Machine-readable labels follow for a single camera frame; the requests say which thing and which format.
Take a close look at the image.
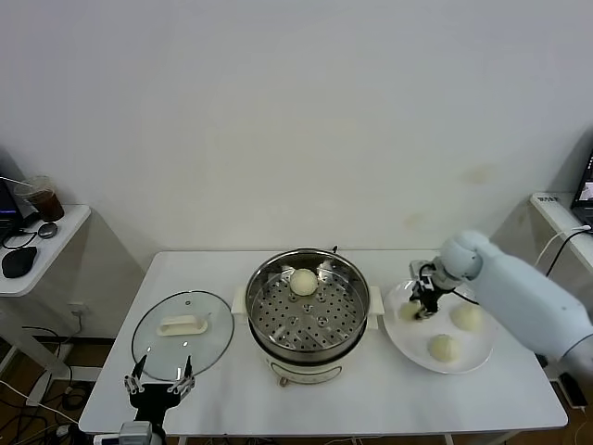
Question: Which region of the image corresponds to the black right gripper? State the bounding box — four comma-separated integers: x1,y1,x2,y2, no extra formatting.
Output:
408,277,441,324

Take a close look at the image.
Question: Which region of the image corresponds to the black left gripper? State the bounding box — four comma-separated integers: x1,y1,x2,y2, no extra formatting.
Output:
122,354,197,423

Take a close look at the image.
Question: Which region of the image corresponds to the glass lid with cream handle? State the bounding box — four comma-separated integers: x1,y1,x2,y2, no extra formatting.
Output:
131,289,236,382

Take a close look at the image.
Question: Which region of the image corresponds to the stainless steel steamer basket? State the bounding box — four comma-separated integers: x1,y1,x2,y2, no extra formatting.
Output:
231,248,385,367

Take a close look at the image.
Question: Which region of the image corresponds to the white round plate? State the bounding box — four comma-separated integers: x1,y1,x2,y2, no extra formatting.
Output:
383,277,496,375

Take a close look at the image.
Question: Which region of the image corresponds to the cream electric pot base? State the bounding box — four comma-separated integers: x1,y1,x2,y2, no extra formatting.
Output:
249,319,368,388

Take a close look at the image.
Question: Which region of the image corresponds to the black floor power strip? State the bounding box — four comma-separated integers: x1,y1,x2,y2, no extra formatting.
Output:
558,373,588,410

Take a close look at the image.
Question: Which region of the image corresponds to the white side table with mouse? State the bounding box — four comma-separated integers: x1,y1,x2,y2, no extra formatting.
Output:
0,202,147,407

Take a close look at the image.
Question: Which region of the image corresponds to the black computer mouse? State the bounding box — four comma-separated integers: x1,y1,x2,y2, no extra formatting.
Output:
1,246,38,279

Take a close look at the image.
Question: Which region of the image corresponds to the black laptop with lit screen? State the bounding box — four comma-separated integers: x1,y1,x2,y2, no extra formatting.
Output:
570,155,593,219

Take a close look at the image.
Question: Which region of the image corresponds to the plastic cup of iced coffee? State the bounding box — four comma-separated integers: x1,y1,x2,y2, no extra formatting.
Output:
25,174,66,223

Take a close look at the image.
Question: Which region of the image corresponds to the dark laptop beside coffee cup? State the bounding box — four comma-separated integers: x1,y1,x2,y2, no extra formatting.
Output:
0,173,27,231

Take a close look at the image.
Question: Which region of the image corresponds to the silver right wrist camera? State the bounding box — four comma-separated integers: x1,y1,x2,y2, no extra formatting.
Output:
409,260,439,282

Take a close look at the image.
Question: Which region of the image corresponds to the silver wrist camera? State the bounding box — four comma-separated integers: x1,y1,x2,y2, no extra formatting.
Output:
409,260,439,282
119,420,155,445

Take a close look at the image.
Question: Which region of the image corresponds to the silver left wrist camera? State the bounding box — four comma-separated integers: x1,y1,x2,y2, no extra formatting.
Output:
119,420,155,445

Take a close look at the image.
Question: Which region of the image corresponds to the black cable with adapter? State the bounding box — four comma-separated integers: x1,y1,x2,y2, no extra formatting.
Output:
549,229,592,279

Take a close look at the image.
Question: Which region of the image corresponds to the white charging cable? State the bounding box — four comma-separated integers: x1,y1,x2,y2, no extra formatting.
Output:
535,225,593,279

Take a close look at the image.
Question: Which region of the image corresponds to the black cable on side table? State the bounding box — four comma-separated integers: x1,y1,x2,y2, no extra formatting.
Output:
2,225,42,252

